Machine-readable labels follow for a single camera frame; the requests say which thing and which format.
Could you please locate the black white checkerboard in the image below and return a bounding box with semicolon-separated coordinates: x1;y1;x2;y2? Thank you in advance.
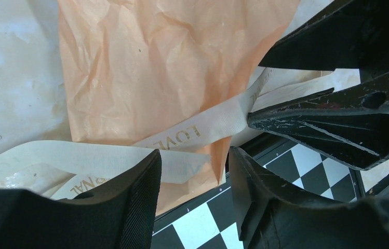
151;140;365;248

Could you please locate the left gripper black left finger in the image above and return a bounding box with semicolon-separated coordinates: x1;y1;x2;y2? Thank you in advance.
0;150;162;248

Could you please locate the cream printed ribbon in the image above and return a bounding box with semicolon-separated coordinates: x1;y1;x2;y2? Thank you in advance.
0;68;336;200

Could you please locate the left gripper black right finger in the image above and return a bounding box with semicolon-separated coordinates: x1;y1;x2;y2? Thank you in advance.
229;147;389;248

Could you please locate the flower bouquet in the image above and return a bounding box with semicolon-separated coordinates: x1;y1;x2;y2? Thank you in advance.
58;1;300;214

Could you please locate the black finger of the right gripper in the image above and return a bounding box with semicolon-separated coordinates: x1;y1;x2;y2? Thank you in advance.
248;69;389;171
259;0;389;70

